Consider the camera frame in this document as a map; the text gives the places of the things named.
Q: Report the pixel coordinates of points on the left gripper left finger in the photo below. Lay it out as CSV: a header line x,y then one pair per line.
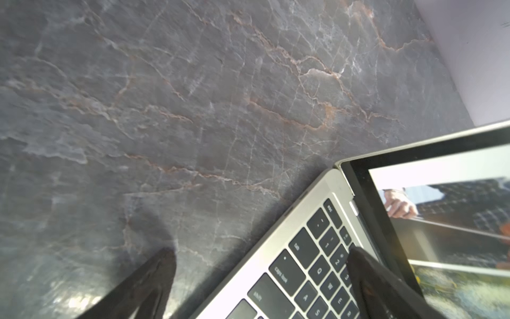
x,y
144,294

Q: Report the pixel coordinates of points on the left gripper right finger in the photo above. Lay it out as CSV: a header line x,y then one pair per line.
x,y
381,294

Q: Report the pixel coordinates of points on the silver laptop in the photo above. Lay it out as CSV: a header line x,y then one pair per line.
x,y
435,213

